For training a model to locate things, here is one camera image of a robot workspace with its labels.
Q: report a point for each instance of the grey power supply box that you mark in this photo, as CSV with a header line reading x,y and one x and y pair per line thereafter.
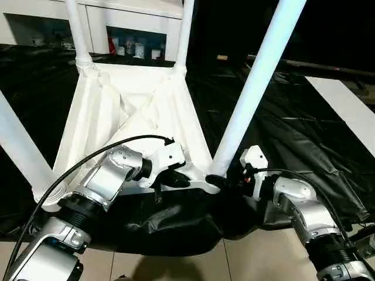
x,y
369,246

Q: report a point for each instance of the black stand bar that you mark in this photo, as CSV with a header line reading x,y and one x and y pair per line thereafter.
x,y
363,234

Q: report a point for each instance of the white plastic table top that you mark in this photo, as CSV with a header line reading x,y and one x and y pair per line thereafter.
x,y
164,96

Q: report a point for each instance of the black plastic mat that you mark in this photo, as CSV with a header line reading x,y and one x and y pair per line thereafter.
x,y
307,146

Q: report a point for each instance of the red item in cabinet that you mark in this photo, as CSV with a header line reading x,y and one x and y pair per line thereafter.
x,y
112,45

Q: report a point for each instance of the white board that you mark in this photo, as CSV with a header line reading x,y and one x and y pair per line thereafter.
x,y
345,99

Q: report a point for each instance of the white plastic table leg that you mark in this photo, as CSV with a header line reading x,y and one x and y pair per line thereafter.
x,y
77,32
17,134
257,73
184,35

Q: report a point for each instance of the small yellow label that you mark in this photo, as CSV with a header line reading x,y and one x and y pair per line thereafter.
x,y
222,57

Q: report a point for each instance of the white cabinet with glass doors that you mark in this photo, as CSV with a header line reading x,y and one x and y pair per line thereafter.
x,y
96,29

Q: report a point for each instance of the dark cabinet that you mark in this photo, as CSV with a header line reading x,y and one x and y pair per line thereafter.
x,y
228,23

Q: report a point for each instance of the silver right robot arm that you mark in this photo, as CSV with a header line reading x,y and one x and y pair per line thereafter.
x,y
310,210

